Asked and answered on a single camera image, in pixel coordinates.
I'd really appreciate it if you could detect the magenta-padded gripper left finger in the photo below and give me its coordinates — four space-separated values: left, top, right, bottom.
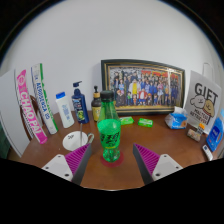
41 142 94 186

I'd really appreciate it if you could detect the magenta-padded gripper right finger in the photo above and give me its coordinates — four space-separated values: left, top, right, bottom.
132 142 184 186

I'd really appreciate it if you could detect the green plastic drink bottle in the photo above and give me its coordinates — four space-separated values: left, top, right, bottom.
96 90 122 163

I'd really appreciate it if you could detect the dark floral paper cup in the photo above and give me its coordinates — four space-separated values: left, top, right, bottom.
62 130 95 152

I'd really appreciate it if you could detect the small green packet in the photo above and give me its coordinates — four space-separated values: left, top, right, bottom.
137 117 154 128
119 116 135 126

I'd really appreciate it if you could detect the blue and white tissue pack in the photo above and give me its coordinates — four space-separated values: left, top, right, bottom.
164 106 189 130

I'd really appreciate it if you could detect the white bottle with blue cap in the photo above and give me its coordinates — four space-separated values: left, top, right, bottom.
55 91 76 129

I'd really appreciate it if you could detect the small box with orange top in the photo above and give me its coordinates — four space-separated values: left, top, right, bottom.
186 122 206 142

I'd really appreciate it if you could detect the dark blue pump bottle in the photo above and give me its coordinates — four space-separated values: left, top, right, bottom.
71 80 90 125

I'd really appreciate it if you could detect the small white remote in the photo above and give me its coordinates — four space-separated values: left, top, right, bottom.
201 144 214 162

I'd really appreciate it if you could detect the amber bottle with yellow label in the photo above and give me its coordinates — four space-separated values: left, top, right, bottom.
91 85 103 123

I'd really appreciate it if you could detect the pink and white shuttlecock tube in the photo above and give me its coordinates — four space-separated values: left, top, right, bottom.
15 69 49 145

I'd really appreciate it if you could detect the white green-striped shuttlecock tube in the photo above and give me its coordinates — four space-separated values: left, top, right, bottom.
30 63 59 135

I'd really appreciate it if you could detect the blue plastic pouch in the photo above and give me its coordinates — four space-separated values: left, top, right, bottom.
205 108 224 153

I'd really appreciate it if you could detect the framed group photo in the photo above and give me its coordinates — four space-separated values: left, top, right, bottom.
100 58 186 117

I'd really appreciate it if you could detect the white flat panel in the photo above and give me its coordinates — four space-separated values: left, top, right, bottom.
0 69 32 158

